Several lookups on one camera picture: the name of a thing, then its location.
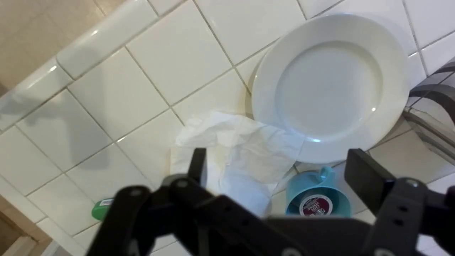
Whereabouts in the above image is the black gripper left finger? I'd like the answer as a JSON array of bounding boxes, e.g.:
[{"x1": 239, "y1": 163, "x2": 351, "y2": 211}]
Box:
[{"x1": 87, "y1": 147, "x2": 266, "y2": 256}]

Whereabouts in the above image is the white tissue paper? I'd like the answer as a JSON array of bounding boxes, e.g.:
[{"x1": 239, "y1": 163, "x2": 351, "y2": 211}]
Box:
[{"x1": 171, "y1": 112, "x2": 303, "y2": 217}]

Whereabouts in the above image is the white ceramic plate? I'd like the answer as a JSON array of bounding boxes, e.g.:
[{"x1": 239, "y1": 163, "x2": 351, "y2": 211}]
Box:
[{"x1": 252, "y1": 14, "x2": 410, "y2": 163}]

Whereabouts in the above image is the teal measuring cup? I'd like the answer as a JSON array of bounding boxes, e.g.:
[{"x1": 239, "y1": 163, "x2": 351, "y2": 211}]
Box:
[{"x1": 284, "y1": 166, "x2": 351, "y2": 217}]

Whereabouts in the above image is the green long lighter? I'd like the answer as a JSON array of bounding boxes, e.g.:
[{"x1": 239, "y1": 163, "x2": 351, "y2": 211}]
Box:
[{"x1": 91, "y1": 197, "x2": 114, "y2": 221}]

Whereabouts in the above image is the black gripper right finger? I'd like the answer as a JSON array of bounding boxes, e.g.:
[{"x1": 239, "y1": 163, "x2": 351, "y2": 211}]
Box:
[{"x1": 344, "y1": 149, "x2": 455, "y2": 256}]

